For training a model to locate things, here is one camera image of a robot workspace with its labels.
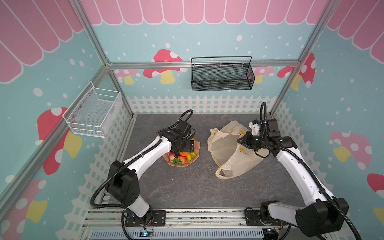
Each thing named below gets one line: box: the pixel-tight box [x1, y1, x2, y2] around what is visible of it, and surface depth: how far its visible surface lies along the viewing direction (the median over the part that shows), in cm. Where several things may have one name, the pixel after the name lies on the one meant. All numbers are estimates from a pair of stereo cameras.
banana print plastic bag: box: [207, 120, 270, 180], surface depth 82 cm
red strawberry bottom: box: [177, 155, 186, 165], surface depth 91 cm
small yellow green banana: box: [187, 152, 197, 161], surface depth 93 cm
